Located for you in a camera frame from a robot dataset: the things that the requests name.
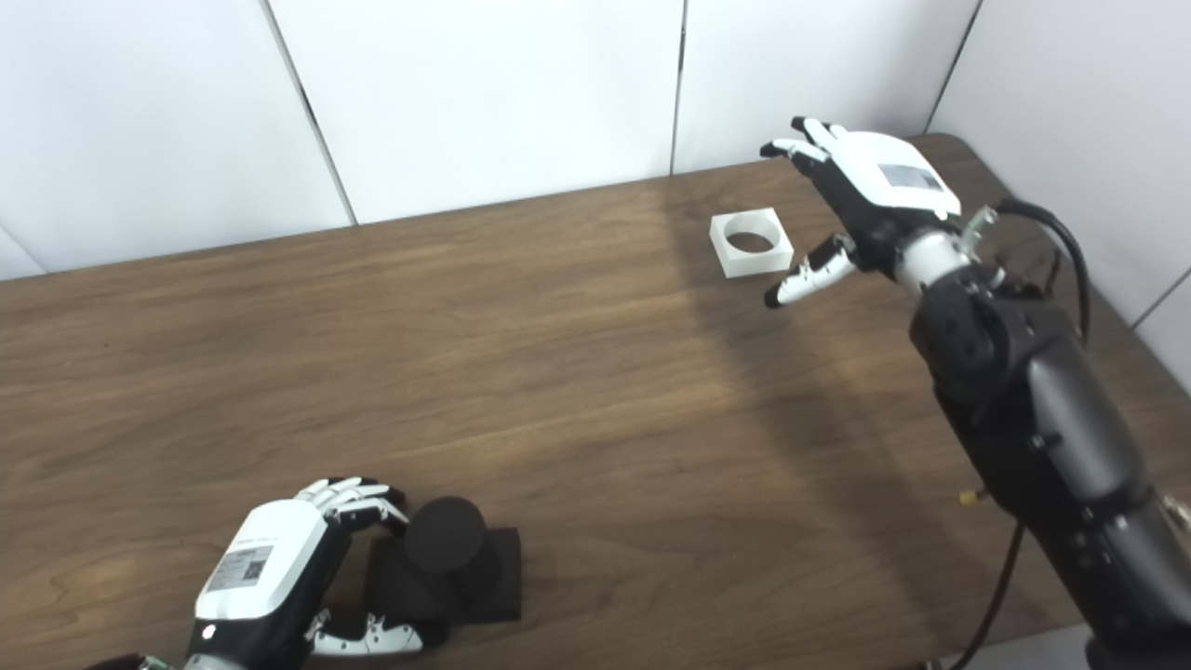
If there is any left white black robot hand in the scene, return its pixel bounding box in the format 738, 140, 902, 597
186, 477, 448, 670

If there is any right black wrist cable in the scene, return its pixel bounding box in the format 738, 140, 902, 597
942, 198, 1091, 670

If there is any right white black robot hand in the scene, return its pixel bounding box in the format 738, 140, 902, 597
760, 116, 962, 309

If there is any white square piece with hole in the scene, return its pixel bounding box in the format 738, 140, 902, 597
710, 209, 795, 278

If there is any black peg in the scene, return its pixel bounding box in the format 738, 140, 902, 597
365, 497, 522, 624

